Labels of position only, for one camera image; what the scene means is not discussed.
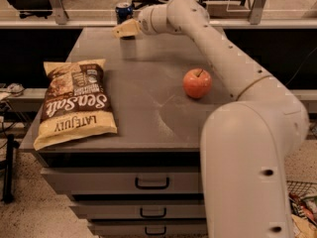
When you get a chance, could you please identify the blue pepsi can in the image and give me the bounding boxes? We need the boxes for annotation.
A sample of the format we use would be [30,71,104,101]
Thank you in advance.
[115,2,133,25]

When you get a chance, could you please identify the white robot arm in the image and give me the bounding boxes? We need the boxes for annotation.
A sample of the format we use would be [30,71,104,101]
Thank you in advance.
[113,0,309,238]

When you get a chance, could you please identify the red apple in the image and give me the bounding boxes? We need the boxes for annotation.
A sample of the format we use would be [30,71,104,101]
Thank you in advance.
[182,68,212,99]

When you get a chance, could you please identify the sea salt chips bag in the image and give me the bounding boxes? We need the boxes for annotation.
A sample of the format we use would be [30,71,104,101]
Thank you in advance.
[34,59,117,150]

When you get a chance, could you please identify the grey drawer cabinet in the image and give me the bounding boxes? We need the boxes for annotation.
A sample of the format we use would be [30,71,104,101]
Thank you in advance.
[19,26,239,238]

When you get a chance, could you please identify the top grey drawer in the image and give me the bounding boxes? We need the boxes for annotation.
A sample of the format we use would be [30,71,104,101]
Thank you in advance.
[41,167,202,195]

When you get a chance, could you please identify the grey drawer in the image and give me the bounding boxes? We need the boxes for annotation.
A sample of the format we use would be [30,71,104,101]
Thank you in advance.
[70,200,205,220]
[41,167,202,195]
[88,219,207,236]

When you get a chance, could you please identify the middle grey drawer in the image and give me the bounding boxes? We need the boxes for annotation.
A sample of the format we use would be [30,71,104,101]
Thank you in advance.
[70,200,205,220]

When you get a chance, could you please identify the black stand on floor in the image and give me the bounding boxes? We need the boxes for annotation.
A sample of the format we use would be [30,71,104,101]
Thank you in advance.
[0,134,20,203]

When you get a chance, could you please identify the bottom grey drawer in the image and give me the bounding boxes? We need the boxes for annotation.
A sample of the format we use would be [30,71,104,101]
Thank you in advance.
[88,219,207,236]

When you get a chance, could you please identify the wire basket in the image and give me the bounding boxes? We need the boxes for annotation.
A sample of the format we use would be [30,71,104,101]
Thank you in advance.
[286,180,317,198]

